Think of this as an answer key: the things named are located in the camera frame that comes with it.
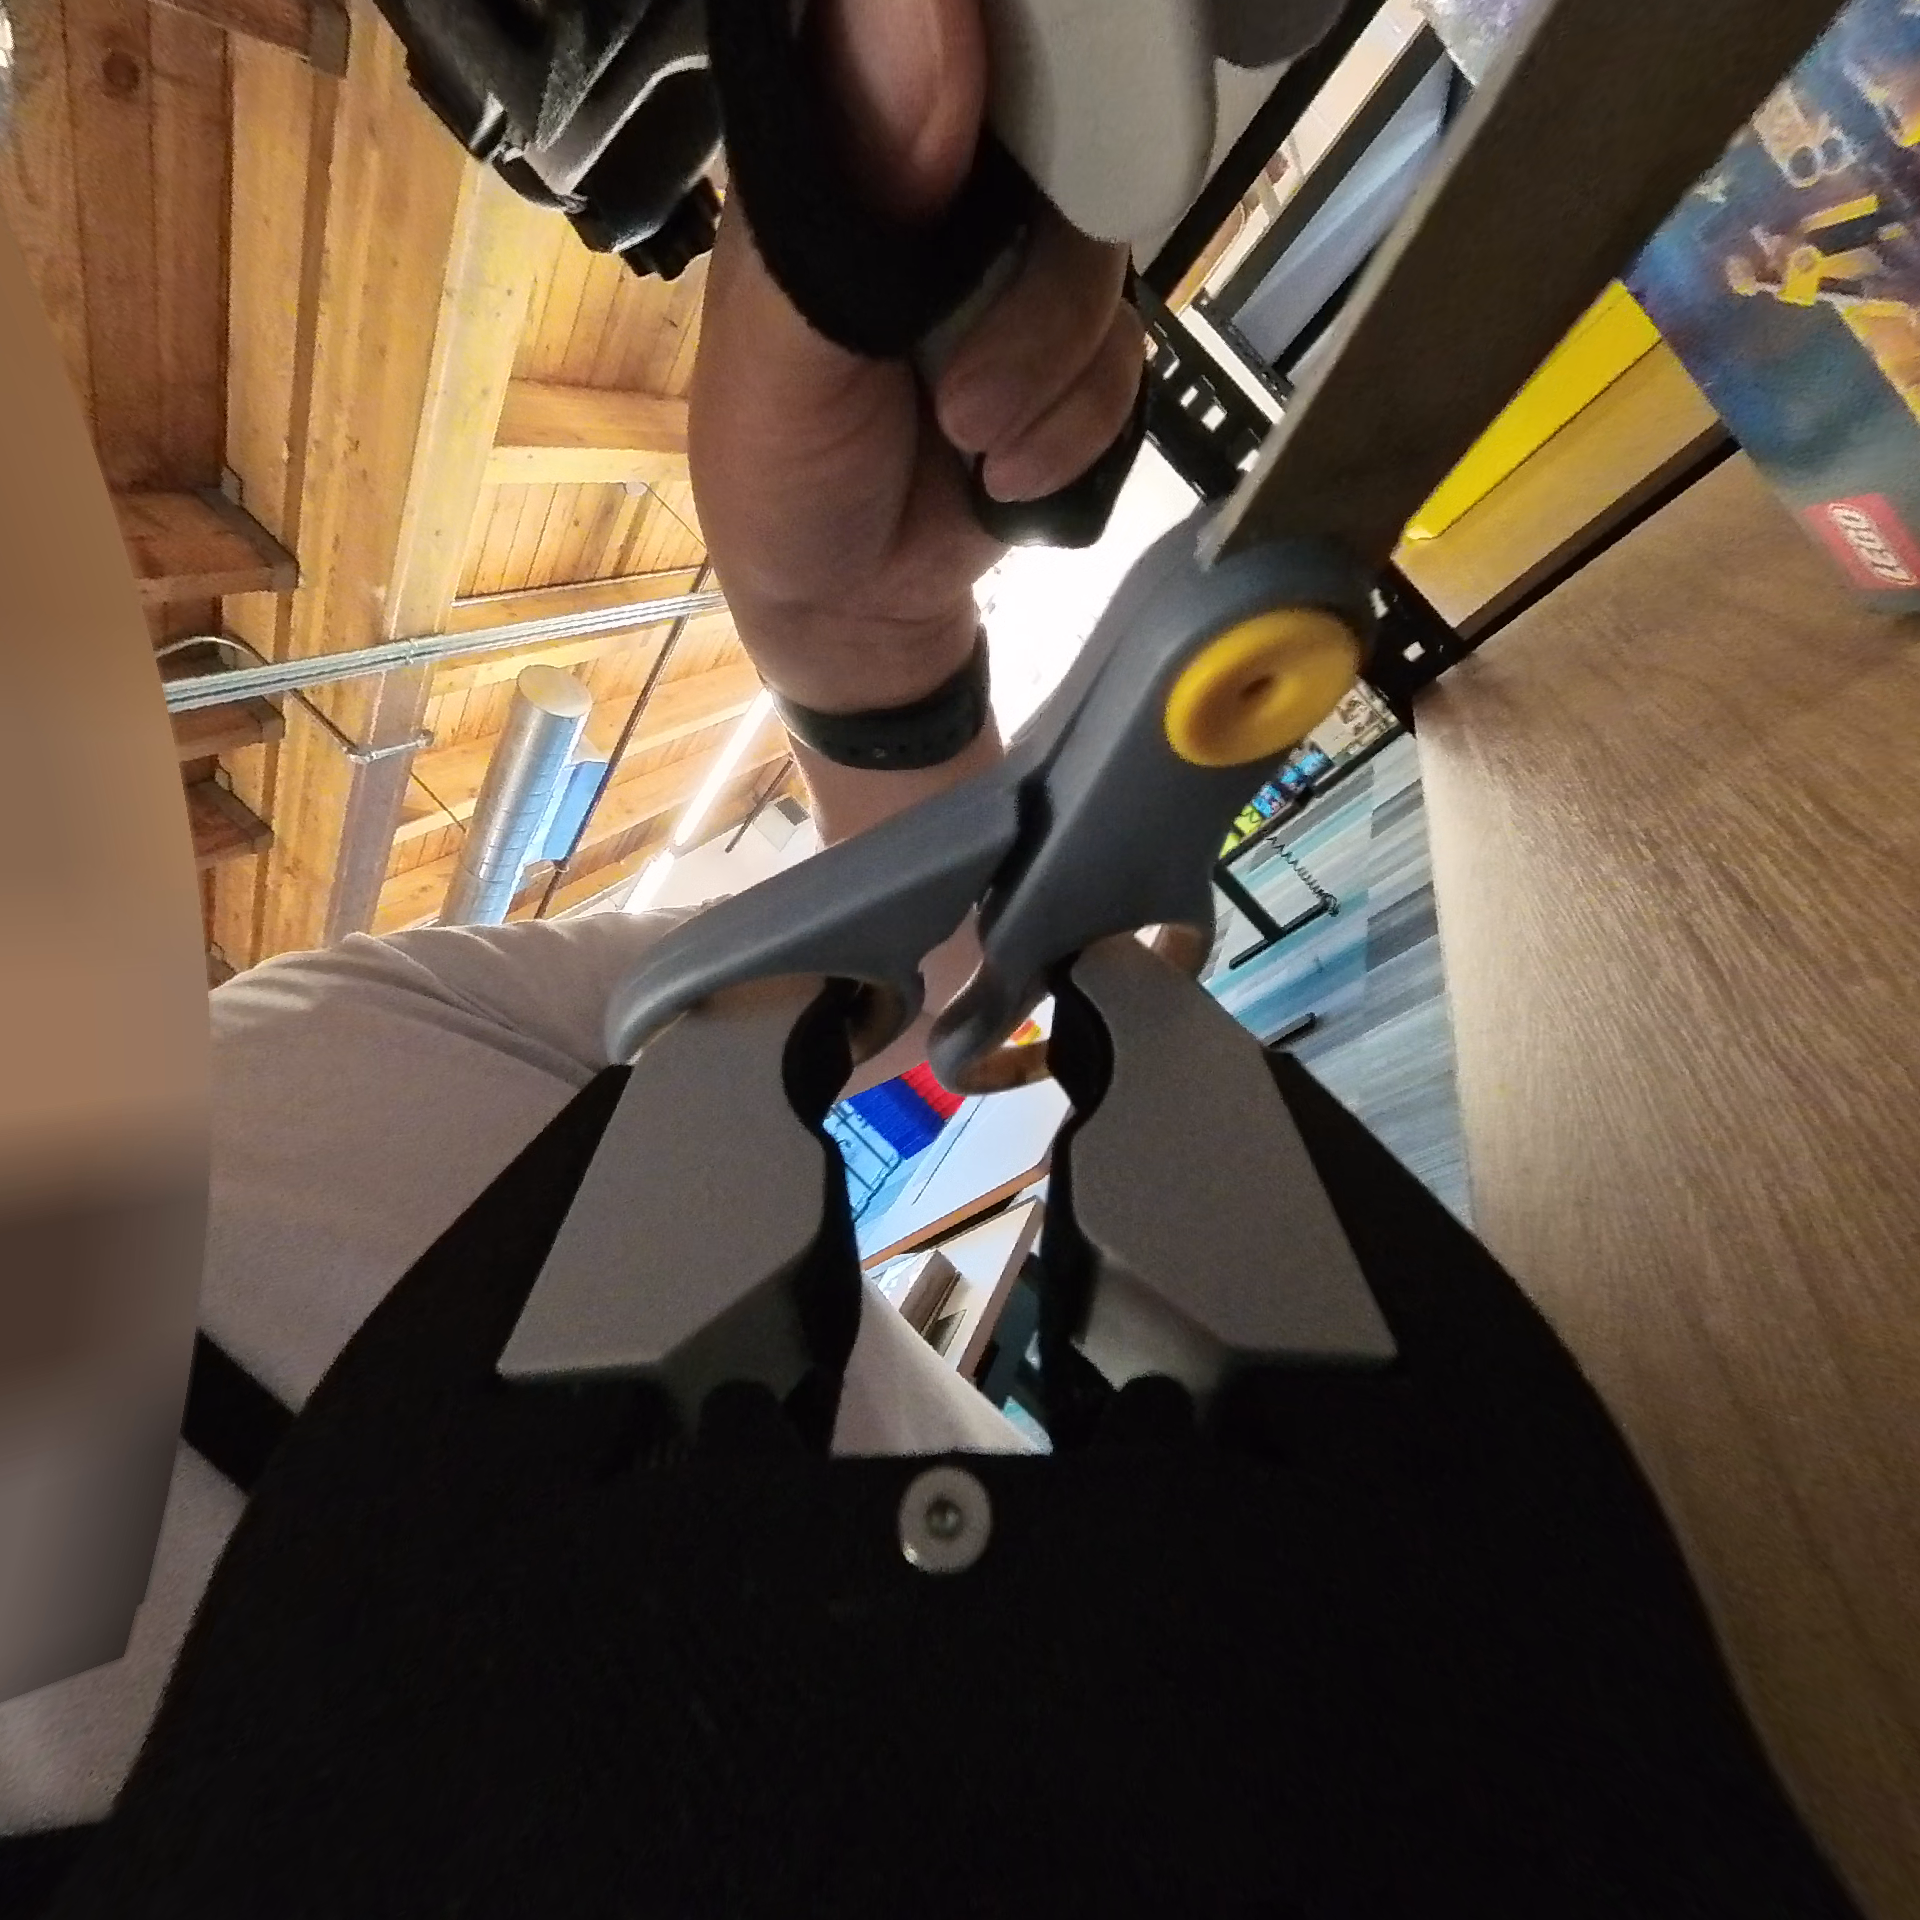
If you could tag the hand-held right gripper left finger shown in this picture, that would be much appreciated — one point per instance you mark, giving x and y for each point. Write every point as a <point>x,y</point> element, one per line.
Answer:
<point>674,1230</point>

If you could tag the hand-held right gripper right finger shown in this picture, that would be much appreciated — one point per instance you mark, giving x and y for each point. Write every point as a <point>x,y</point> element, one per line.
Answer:
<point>1230,1215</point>

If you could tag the grey yellow scissors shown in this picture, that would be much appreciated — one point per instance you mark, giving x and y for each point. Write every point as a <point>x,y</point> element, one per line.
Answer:
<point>1260,691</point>

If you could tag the small black yellow toy box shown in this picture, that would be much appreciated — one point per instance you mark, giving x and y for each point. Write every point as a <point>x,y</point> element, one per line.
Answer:
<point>1800,301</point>

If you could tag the person's left forearm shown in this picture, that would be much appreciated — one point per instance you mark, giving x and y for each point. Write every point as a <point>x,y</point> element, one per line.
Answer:
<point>914,810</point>

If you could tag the person's left hand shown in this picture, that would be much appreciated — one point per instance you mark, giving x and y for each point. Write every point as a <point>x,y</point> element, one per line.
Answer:
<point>810,494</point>

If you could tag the blue foam block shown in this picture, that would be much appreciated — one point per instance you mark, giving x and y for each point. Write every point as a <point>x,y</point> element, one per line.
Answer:
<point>884,1125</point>

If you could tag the long ceiling light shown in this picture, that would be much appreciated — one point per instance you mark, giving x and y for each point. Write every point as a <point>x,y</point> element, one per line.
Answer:
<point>720,780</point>

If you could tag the metal ceiling conduit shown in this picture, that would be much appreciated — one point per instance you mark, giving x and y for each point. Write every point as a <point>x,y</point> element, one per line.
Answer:
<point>451,645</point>

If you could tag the black metal rack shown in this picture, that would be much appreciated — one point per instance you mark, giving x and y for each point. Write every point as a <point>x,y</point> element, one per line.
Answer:
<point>1201,390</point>

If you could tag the wooden rack shelf board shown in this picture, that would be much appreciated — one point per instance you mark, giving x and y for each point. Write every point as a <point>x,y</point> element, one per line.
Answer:
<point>1350,194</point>

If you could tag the yellow plastic bin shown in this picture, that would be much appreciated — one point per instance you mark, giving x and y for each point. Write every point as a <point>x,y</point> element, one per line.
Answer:
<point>1545,420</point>

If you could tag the silver ventilation duct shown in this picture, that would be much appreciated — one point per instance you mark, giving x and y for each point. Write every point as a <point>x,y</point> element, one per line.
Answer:
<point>519,795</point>

